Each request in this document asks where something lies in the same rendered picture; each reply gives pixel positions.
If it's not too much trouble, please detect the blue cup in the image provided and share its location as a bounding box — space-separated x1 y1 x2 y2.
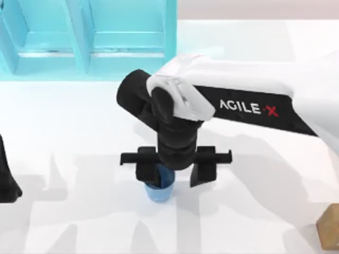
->
142 165 176 204

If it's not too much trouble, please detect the wooden block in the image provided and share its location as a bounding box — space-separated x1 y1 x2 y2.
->
315 203 339 251

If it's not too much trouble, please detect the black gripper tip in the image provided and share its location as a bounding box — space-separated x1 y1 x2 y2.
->
0 134 23 205

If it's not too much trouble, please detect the light blue rack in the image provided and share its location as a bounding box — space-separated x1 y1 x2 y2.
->
0 0 178 81

